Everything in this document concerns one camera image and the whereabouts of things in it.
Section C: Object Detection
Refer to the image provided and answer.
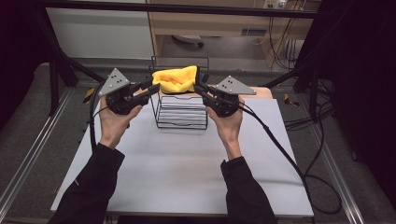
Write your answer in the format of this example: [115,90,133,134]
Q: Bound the left hand-held gripper cable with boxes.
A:
[89,80,110,153]

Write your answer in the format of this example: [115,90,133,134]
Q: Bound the black metal stand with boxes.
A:
[262,46,332,123]
[31,7,112,117]

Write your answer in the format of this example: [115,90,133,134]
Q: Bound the person's left hand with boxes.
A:
[98,95,144,150]

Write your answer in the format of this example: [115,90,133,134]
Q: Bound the hand-held gripper cable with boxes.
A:
[89,80,110,153]
[237,102,343,224]

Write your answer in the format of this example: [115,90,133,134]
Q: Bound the yellow cloth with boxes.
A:
[151,64,201,95]

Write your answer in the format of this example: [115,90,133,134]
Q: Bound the white table cover sheet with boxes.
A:
[49,92,315,218]

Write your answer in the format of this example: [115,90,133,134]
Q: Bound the yellow black tape strip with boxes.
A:
[82,87,96,105]
[283,92,301,107]

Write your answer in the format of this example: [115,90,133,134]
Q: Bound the white cabinet panel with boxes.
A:
[46,7,155,61]

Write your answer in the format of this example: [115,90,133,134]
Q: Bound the black floor cables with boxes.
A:
[283,78,335,132]

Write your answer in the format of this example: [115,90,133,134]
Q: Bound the person's right hand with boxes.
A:
[205,95,246,161]

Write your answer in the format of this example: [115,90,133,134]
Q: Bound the light wooden desk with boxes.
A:
[145,0,322,69]

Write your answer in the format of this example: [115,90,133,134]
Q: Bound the wooden table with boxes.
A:
[105,81,275,100]

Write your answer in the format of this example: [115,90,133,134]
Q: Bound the black wire rack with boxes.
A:
[145,55,210,131]

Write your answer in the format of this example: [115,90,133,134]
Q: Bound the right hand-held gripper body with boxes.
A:
[201,75,258,119]

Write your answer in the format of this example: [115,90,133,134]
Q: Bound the black horizontal frame bar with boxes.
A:
[36,0,323,20]

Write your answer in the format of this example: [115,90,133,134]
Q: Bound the right hand-held gripper cable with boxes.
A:
[237,102,343,224]

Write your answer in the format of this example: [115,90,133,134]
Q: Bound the aluminium floor rail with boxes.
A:
[0,88,75,217]
[310,123,366,224]

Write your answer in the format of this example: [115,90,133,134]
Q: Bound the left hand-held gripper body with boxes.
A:
[98,67,148,116]

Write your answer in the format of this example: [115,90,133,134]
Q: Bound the white power strip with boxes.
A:
[262,0,288,10]

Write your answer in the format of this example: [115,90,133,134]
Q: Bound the hanging black cable bundle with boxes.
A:
[268,16,305,71]

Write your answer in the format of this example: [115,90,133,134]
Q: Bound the white chair base with caster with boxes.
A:
[171,34,205,49]

